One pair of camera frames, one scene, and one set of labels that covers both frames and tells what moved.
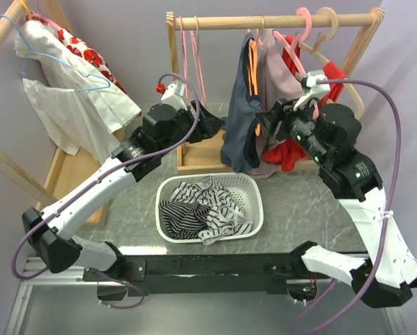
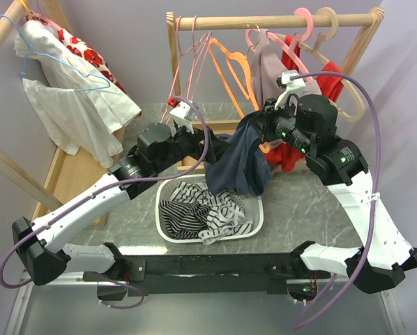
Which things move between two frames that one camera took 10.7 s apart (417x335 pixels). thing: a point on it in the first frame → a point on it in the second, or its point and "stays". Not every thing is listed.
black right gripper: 268,119 stays
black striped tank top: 183,220 stays
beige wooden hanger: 317,51 stays
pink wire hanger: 185,61 → 181,54
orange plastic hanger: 253,81 → 266,146
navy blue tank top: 240,149 → 244,167
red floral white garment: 88,52 stays
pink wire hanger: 194,35 → 196,51
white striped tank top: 225,219 stays
